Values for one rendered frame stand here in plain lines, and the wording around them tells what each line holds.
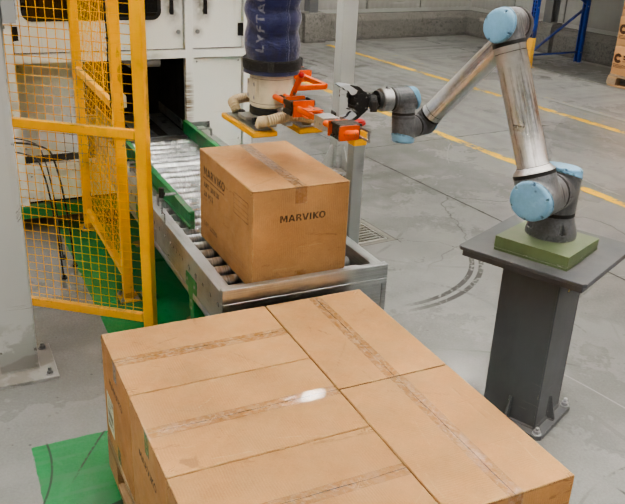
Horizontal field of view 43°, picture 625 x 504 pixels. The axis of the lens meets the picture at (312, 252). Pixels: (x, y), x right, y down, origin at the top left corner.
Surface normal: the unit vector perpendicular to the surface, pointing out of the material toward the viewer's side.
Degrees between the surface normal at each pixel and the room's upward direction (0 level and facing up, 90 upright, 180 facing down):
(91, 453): 0
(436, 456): 0
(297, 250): 90
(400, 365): 0
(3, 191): 90
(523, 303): 90
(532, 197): 93
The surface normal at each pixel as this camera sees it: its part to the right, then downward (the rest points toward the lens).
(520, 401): -0.64, 0.28
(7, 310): 0.43, 0.37
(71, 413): 0.04, -0.92
